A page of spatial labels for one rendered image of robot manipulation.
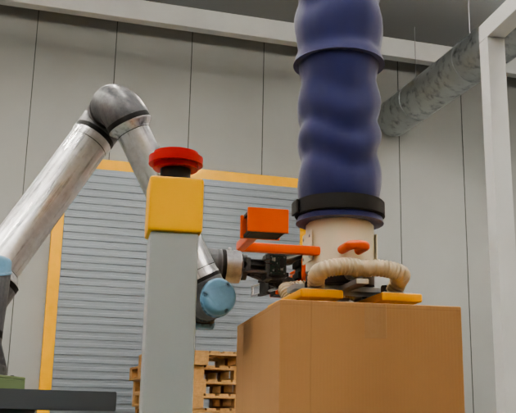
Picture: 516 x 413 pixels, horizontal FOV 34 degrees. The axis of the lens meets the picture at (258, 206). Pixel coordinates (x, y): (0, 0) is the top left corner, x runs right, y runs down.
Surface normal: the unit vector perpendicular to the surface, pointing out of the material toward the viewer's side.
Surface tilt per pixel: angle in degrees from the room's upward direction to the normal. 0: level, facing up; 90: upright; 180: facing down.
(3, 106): 90
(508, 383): 90
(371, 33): 97
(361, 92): 77
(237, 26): 90
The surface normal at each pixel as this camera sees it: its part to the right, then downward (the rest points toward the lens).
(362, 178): 0.48, -0.37
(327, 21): -0.23, -0.12
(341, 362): 0.18, -0.23
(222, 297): 0.40, -0.18
